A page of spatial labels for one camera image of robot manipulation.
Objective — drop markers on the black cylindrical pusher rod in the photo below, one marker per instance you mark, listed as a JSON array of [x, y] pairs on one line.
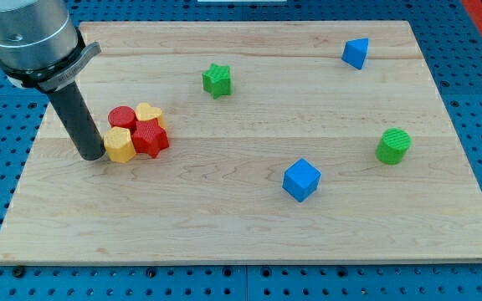
[[75, 116]]

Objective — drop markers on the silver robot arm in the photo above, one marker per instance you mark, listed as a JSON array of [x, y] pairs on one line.
[[40, 48]]

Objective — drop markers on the blue cube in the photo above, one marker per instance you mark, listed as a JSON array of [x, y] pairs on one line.
[[301, 180]]

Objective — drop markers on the red cylinder block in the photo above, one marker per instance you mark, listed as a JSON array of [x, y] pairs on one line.
[[124, 117]]

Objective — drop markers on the yellow hexagon block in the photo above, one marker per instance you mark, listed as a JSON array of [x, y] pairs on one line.
[[118, 144]]

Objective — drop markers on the yellow heart block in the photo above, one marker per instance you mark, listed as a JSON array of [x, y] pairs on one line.
[[146, 112]]

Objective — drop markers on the red star block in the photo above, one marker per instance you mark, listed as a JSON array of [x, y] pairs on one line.
[[150, 138]]

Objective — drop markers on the green star block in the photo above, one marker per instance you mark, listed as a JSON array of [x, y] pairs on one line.
[[217, 80]]

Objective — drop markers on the wooden board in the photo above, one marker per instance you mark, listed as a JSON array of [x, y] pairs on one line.
[[215, 195]]

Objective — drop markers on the blue triangular prism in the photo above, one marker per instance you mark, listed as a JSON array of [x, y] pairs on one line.
[[355, 52]]

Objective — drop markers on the green cylinder block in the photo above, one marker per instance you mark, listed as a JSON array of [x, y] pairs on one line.
[[393, 146]]

